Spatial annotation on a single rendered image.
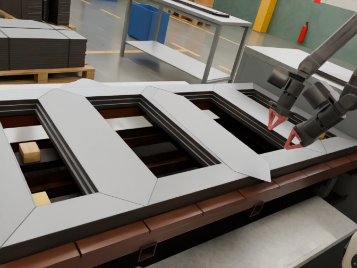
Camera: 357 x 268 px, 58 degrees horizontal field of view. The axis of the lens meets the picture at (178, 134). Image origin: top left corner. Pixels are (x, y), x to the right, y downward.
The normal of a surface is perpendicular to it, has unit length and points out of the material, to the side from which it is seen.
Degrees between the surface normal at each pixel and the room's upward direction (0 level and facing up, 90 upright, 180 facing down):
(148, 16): 90
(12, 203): 0
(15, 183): 0
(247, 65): 90
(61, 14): 90
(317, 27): 90
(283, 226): 0
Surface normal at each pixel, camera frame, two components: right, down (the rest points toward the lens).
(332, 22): -0.69, 0.19
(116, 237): 0.22, -0.86
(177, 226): 0.57, 0.50
